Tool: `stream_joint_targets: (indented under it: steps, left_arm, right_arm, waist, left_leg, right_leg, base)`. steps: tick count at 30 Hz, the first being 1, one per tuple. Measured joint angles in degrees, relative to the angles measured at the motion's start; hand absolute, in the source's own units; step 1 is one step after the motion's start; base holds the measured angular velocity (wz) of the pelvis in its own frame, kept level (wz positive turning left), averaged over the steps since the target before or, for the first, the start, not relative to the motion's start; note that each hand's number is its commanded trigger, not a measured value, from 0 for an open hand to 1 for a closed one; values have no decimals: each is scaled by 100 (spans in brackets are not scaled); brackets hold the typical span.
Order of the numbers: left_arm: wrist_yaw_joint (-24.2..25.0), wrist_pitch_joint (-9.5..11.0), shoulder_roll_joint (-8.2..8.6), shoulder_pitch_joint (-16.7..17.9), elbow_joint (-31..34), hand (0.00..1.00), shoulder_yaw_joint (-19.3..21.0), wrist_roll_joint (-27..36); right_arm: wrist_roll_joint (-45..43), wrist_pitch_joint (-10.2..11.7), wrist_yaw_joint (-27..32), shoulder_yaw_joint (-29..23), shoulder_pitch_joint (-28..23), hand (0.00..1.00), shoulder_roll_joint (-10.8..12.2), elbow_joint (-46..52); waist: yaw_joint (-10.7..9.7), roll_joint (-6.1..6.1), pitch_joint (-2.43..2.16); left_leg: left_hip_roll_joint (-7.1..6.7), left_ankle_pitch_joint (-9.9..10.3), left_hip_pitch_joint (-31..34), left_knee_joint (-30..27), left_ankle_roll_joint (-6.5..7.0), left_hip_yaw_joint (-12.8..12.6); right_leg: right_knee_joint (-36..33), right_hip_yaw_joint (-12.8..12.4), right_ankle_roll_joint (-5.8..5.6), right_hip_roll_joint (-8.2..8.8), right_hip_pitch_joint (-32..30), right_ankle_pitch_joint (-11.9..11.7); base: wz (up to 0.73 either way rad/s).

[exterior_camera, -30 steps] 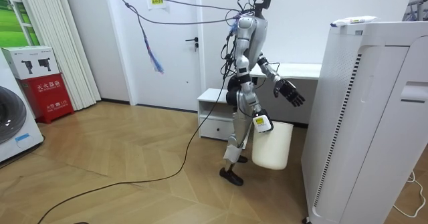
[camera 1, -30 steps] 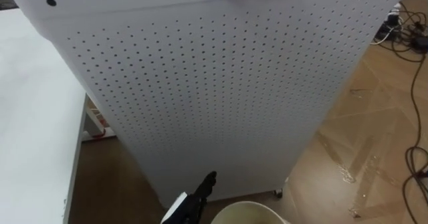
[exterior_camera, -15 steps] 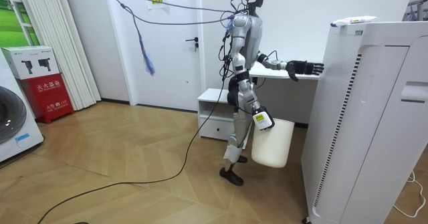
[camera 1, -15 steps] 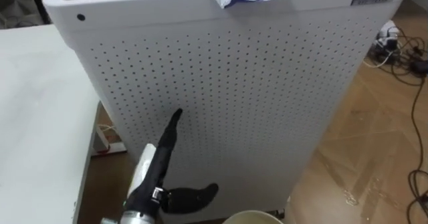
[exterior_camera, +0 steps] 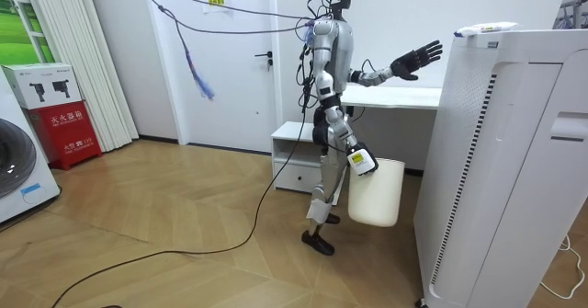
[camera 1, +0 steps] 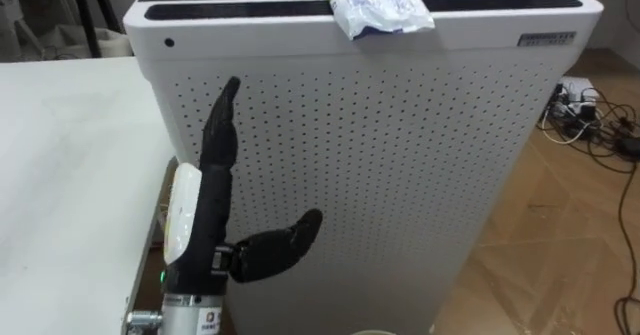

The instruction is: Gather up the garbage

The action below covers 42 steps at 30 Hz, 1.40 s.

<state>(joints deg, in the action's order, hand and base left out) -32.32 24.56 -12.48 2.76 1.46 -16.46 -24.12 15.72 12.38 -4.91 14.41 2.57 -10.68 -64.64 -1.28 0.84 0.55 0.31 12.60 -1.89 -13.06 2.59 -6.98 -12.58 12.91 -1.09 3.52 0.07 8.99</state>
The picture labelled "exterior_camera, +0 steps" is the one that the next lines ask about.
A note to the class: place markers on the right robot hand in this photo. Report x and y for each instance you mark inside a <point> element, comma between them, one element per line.
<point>362,160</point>

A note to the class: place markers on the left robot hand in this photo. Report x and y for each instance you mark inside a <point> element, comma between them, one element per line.
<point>411,62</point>

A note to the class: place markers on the cream plastic waste bin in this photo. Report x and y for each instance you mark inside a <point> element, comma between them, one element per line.
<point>374,197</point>

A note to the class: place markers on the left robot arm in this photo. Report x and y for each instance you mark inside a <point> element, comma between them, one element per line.
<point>374,77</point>

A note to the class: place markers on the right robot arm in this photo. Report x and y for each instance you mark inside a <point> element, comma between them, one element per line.
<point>324,55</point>

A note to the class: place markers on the robot legs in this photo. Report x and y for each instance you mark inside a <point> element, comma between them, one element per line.
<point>328,170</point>

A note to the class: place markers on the white desk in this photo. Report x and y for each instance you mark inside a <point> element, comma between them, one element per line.
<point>395,97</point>

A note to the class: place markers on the robot body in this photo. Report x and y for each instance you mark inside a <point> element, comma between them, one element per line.
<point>344,55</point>

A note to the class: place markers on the white low drawer cabinet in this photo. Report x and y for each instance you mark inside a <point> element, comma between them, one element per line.
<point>294,177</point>

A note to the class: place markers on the white flat packet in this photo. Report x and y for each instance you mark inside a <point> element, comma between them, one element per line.
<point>487,27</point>

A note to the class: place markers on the white door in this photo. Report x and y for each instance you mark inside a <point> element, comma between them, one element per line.
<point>229,106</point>

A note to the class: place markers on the white perforated air purifier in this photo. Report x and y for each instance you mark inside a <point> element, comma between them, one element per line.
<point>505,184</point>

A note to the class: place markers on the metal clothes rack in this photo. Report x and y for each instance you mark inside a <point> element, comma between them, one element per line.
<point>572,16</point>

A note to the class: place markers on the white curtain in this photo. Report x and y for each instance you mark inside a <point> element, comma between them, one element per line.
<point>87,60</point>

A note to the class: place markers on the red fire extinguisher box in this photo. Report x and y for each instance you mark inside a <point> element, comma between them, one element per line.
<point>66,133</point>

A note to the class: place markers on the white cardboard box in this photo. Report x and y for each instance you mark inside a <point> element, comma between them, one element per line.
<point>41,85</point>

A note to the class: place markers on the white washing machine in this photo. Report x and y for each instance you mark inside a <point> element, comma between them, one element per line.
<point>18,161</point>

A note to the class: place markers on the window with white frame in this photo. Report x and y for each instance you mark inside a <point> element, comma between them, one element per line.
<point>16,27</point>

